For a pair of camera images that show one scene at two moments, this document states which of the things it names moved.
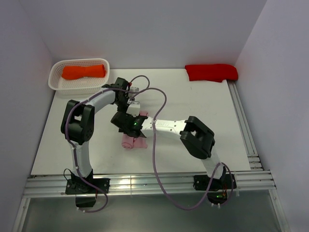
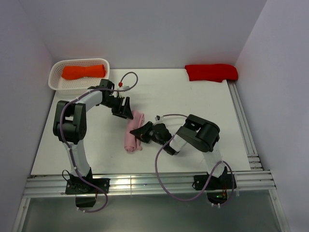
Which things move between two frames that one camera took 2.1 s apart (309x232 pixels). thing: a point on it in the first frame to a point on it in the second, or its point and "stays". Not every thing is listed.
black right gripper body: x=127 y=131 to x=154 y=138
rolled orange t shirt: x=70 y=72 stays
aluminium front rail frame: x=126 y=184 stays
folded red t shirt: x=211 y=72 stays
